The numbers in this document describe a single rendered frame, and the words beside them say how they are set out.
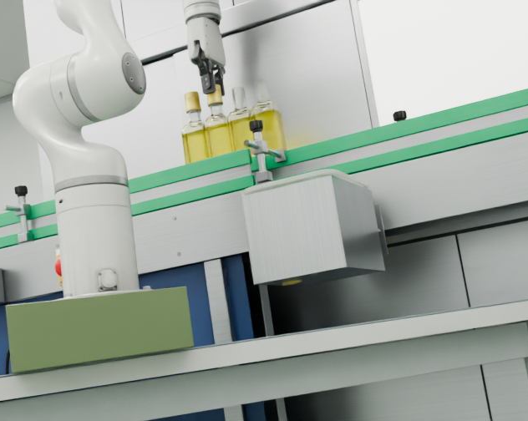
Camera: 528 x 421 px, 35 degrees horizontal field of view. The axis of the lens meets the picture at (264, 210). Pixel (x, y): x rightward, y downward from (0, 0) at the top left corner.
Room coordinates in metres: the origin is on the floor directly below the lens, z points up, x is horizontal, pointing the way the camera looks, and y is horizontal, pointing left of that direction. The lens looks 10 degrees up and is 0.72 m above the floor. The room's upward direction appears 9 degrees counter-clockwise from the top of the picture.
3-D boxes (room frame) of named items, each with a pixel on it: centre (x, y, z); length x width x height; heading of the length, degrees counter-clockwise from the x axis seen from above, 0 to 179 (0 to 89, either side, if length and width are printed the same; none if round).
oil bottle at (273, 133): (1.75, -0.04, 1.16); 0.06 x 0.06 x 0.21; 67
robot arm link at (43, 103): (1.34, 0.30, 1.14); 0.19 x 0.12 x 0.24; 67
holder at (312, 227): (1.51, -0.10, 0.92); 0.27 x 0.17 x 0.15; 156
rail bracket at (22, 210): (1.82, 0.55, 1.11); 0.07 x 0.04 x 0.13; 156
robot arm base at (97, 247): (1.33, 0.28, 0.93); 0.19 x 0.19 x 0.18
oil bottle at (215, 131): (1.79, 0.07, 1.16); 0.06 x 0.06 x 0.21; 67
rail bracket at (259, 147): (1.62, -0.02, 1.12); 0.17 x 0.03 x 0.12; 156
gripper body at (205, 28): (1.79, 0.07, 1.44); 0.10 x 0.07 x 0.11; 157
